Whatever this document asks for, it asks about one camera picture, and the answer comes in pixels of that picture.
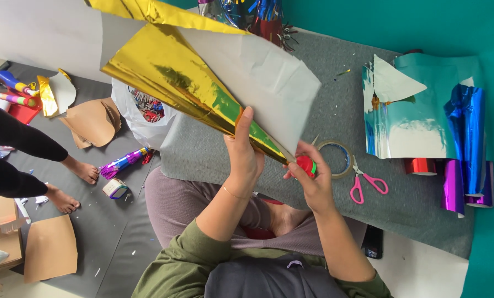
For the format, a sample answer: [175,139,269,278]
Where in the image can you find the person's right hand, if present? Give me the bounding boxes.
[283,140,337,214]

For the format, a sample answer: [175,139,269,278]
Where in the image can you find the white plastic bag of scraps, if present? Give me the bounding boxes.
[111,78,180,150]

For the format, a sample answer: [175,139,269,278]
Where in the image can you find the clear tape roll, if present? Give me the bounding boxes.
[317,140,354,179]

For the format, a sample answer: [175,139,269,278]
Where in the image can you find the gold foil paper scrap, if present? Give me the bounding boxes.
[37,68,77,118]

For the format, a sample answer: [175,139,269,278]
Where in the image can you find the gold foil paper sheet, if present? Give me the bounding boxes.
[83,0,322,166]

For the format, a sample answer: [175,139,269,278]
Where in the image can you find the purple foil party horn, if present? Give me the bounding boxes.
[99,147,150,180]

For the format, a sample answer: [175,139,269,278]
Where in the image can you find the heap of brown cardboard pieces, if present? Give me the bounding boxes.
[58,97,122,150]

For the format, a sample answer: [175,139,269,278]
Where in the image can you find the teal foil paper sheet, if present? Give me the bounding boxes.
[362,52,485,160]

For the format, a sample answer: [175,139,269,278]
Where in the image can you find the grey felt mat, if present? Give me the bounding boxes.
[160,30,476,260]

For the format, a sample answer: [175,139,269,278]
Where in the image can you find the person's left hand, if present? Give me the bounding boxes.
[223,106,266,196]

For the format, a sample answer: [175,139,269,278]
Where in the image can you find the pink handled scissors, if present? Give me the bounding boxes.
[350,155,389,205]

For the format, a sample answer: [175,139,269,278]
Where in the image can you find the red foil paper roll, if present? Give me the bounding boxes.
[404,158,438,176]

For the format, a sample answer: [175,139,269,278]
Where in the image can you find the thin gold bracelet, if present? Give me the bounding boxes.
[222,185,253,200]

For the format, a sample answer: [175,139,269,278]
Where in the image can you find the purple foil paper roll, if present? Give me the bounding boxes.
[465,161,494,208]
[440,159,466,218]

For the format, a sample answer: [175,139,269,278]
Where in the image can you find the brown cardboard box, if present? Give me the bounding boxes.
[0,195,24,274]

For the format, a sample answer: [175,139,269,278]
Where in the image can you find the blue foil paper roll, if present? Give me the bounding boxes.
[443,84,488,197]

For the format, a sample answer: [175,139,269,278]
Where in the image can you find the red tray of party horns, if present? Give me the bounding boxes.
[0,70,43,125]

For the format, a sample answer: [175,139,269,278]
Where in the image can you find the brown cardboard sheet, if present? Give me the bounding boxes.
[23,214,78,284]

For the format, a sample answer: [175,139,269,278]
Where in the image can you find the heap of foil tassels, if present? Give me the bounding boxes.
[197,0,299,53]

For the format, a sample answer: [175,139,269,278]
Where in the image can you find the dark grey floor mat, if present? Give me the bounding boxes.
[0,61,163,298]

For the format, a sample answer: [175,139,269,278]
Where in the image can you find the black phone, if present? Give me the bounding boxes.
[361,225,384,260]

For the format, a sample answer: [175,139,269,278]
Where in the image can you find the person's bare foot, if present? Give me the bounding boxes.
[267,201,314,237]

